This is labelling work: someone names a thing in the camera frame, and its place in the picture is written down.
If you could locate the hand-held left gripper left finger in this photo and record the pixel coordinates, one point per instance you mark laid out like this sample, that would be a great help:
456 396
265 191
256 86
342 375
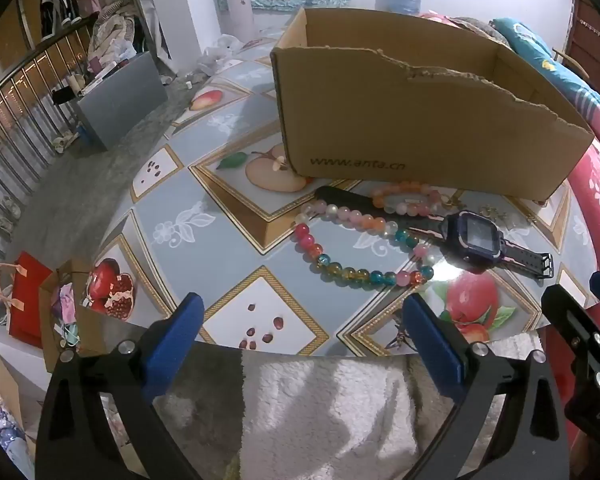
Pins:
177 345

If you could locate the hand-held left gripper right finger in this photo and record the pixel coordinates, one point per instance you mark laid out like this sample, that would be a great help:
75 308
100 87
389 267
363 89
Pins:
432 355

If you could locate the torn brown cardboard box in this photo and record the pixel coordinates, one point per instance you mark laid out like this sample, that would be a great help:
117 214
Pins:
405 130

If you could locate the small dark metal pendant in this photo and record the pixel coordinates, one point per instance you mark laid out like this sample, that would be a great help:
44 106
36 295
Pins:
400 340

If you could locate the white fleece cloth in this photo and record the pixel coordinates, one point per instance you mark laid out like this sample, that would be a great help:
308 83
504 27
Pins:
330 410

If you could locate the brown carton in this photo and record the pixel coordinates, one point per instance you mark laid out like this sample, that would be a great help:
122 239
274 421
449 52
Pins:
47 320
10 385

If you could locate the red paper gift bag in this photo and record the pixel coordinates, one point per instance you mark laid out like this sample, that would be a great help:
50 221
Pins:
27 305

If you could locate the grey storage box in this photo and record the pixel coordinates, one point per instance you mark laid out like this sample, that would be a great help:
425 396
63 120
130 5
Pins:
120 105

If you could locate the brown door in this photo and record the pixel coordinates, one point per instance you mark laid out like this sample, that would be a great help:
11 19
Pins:
592 35

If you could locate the teal cartoon pillow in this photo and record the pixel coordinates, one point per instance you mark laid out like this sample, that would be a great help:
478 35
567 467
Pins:
530 42

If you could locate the metal stair railing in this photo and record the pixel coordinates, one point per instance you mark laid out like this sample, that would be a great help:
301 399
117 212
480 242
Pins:
10 125

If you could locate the white plastic bag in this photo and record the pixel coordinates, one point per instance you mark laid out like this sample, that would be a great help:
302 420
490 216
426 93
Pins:
225 45

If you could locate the pile of clothes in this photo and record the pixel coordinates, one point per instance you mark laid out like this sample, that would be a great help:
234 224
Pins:
112 30

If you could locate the white paper roll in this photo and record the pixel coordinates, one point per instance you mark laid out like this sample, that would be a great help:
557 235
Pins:
237 10

